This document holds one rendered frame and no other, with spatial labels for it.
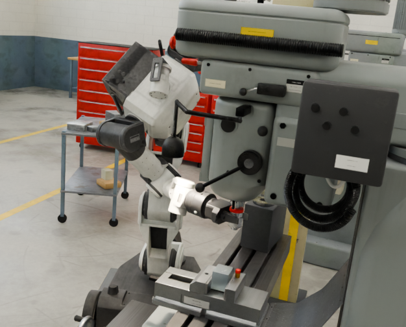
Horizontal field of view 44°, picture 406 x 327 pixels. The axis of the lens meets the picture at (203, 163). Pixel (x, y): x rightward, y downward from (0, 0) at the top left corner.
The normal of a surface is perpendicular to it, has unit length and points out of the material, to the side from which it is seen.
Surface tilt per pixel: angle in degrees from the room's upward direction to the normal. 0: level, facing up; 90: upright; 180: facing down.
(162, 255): 28
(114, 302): 45
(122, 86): 58
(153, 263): 104
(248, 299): 0
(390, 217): 73
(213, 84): 90
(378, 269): 88
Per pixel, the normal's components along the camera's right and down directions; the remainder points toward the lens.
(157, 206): -0.07, 0.10
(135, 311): 0.09, -0.96
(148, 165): 0.56, 0.45
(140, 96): -0.02, -0.29
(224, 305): -0.33, 0.22
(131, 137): 0.77, 0.18
